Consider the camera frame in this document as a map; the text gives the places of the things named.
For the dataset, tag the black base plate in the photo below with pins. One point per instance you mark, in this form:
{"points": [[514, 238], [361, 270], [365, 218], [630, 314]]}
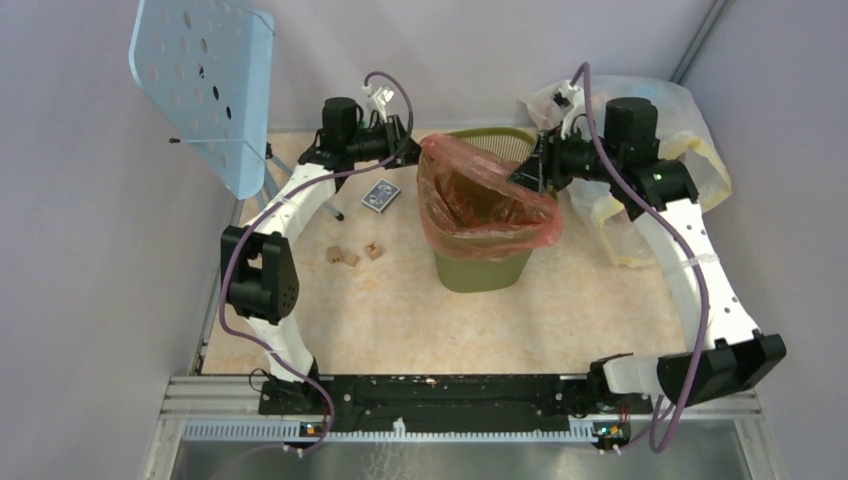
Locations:
{"points": [[500, 403]]}

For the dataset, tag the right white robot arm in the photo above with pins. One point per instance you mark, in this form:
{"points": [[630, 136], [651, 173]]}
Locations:
{"points": [[726, 352]]}

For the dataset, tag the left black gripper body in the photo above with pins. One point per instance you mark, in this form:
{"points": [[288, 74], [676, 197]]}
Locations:
{"points": [[382, 142]]}

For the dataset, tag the blue playing card deck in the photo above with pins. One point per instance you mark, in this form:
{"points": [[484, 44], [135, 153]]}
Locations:
{"points": [[380, 196]]}

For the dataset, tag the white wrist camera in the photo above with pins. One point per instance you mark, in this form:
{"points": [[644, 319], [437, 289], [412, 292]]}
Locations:
{"points": [[571, 98], [378, 99]]}

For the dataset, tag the large translucent plastic bag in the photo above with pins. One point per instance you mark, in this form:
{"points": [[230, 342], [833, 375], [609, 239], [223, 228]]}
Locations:
{"points": [[683, 135]]}

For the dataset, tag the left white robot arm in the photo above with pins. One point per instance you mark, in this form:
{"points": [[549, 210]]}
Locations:
{"points": [[259, 278]]}

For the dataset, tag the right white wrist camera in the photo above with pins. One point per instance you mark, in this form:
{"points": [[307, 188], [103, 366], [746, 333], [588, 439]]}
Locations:
{"points": [[571, 98]]}

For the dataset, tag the aluminium frame rail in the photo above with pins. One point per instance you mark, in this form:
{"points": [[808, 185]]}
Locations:
{"points": [[226, 408]]}

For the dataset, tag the red plastic trash bag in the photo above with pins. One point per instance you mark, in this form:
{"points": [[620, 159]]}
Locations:
{"points": [[487, 199]]}

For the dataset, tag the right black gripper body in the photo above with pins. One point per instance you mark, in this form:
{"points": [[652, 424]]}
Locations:
{"points": [[572, 158]]}

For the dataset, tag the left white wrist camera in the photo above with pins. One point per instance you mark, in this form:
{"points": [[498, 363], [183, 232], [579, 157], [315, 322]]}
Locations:
{"points": [[378, 99]]}

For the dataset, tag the light blue perforated stand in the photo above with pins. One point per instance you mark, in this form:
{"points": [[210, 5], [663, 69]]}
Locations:
{"points": [[207, 66]]}

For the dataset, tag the green mesh trash bin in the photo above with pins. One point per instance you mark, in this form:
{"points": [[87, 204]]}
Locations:
{"points": [[484, 265]]}

